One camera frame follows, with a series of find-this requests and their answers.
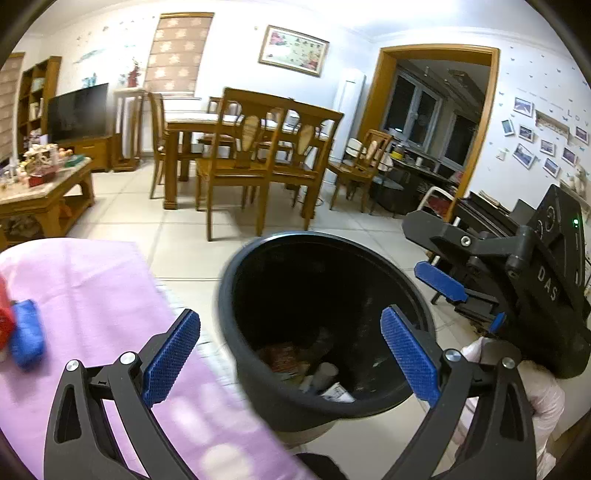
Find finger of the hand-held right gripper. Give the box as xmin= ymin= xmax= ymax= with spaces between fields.
xmin=414 ymin=261 xmax=507 ymax=334
xmin=402 ymin=210 xmax=527 ymax=274

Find framed floral calligraphy picture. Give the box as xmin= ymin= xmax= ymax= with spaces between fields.
xmin=257 ymin=25 xmax=330 ymax=78

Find wooden dining table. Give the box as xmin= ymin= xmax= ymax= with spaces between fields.
xmin=164 ymin=111 xmax=333 ymax=210

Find woven basket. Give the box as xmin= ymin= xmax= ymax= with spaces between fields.
xmin=23 ymin=143 xmax=61 ymax=171

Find person's right hand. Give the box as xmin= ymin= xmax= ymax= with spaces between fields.
xmin=455 ymin=336 xmax=566 ymax=462

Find tall wooden plant stand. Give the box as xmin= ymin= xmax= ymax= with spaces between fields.
xmin=113 ymin=88 xmax=148 ymax=172

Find wooden door frame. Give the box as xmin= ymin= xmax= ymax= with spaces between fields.
xmin=358 ymin=45 xmax=501 ymax=213

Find wooden television stand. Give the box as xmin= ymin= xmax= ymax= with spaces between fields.
xmin=46 ymin=136 xmax=114 ymax=172

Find small red snack packet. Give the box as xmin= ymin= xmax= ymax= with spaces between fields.
xmin=257 ymin=342 xmax=311 ymax=376

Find flat screen television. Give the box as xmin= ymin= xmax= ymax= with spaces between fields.
xmin=47 ymin=83 xmax=110 ymax=145

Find beige teddy bear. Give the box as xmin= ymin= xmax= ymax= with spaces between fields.
xmin=566 ymin=166 xmax=591 ymax=195

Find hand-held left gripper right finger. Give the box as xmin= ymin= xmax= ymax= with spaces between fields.
xmin=381 ymin=305 xmax=539 ymax=480

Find blue tissue pack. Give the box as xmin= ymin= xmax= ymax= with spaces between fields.
xmin=9 ymin=299 xmax=47 ymax=370

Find black trash bin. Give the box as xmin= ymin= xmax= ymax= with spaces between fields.
xmin=218 ymin=232 xmax=437 ymax=435

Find wooden coffee table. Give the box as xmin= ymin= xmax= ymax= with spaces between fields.
xmin=0 ymin=157 xmax=95 ymax=250

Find white standing air conditioner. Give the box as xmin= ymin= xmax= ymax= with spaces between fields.
xmin=329 ymin=68 xmax=365 ymax=167

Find group of wall photo frames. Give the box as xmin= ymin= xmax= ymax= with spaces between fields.
xmin=501 ymin=96 xmax=590 ymax=179

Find wooden bookshelf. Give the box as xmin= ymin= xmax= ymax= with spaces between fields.
xmin=18 ymin=56 xmax=62 ymax=139

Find floral roller blind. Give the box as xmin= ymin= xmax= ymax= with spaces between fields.
xmin=0 ymin=52 xmax=26 ymax=162
xmin=144 ymin=13 xmax=214 ymax=97

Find white metal frame chair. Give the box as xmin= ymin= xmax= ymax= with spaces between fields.
xmin=418 ymin=185 xmax=458 ymax=223

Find white printed paper scrap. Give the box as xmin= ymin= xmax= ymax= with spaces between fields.
xmin=321 ymin=382 xmax=356 ymax=403

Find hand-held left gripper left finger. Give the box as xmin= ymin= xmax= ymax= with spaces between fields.
xmin=44 ymin=309 xmax=201 ymax=480

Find purple tablecloth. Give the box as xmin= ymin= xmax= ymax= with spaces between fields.
xmin=0 ymin=237 xmax=324 ymax=480

